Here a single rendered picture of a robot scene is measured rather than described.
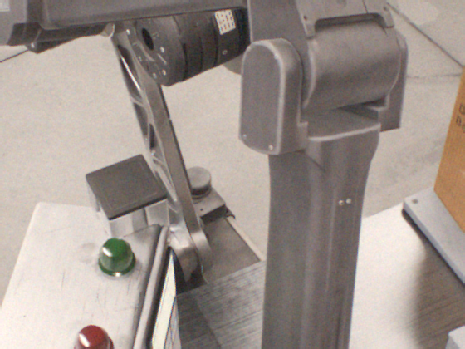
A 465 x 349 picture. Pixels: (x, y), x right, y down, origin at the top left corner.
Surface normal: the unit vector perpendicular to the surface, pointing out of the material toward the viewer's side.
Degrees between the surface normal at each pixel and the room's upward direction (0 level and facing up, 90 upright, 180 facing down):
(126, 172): 0
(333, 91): 89
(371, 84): 89
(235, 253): 0
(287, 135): 68
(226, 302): 0
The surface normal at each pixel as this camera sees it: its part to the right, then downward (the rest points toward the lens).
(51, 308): -0.04, -0.61
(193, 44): 0.47, 0.37
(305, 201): -0.78, 0.30
